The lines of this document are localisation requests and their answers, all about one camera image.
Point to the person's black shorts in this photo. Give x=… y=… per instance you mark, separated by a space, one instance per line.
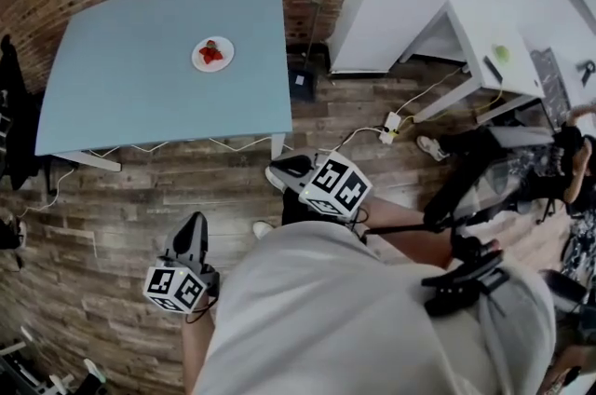
x=298 y=211

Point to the black floor box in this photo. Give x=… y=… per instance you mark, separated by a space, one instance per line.
x=307 y=90

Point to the black remote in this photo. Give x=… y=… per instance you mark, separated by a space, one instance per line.
x=493 y=69

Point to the person's left white shoe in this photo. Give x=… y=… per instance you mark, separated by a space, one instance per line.
x=261 y=229

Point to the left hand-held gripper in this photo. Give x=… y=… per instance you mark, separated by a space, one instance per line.
x=172 y=288

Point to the light blue table top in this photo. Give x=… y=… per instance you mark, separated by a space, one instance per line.
x=139 y=104

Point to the white table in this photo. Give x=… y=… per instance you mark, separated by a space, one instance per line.
x=489 y=11

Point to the white power strip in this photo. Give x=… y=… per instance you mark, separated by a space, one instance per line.
x=390 y=127

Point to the person's left forearm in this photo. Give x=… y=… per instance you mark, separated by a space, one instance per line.
x=195 y=351

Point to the green ball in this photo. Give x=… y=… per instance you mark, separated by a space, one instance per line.
x=501 y=53

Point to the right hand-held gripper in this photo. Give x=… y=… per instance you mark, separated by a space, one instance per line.
x=337 y=188

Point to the black harness buckle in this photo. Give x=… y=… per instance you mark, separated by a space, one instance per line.
x=461 y=286

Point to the person's right forearm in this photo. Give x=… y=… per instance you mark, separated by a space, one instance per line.
x=396 y=211

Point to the person's white shirt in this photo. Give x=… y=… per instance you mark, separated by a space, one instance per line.
x=326 y=314

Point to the black equipment stand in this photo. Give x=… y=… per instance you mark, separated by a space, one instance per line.
x=18 y=127

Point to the white round plate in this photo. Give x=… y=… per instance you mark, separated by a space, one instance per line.
x=226 y=48

